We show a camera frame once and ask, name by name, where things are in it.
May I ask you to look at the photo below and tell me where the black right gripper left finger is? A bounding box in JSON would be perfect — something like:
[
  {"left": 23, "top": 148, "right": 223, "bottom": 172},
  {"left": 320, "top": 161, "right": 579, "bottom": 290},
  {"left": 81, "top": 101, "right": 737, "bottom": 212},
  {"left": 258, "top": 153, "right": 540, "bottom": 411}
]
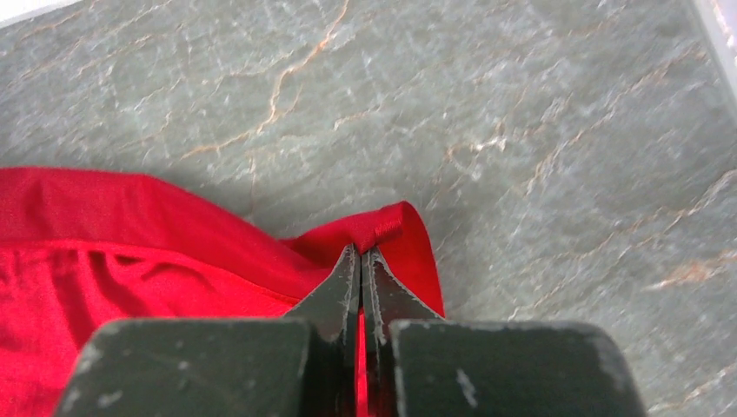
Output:
[{"left": 55, "top": 245, "right": 361, "bottom": 416}]

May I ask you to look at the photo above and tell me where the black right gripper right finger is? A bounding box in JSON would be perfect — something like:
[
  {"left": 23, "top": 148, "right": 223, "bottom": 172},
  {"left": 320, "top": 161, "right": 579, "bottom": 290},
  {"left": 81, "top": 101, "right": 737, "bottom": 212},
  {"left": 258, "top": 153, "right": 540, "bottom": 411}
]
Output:
[{"left": 362, "top": 249, "right": 647, "bottom": 416}]

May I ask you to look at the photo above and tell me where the red cloth napkin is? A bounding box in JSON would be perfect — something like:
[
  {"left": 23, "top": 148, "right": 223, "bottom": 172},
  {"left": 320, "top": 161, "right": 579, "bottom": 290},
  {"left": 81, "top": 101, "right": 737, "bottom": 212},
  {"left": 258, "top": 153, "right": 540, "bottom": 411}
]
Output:
[{"left": 1, "top": 167, "right": 444, "bottom": 416}]

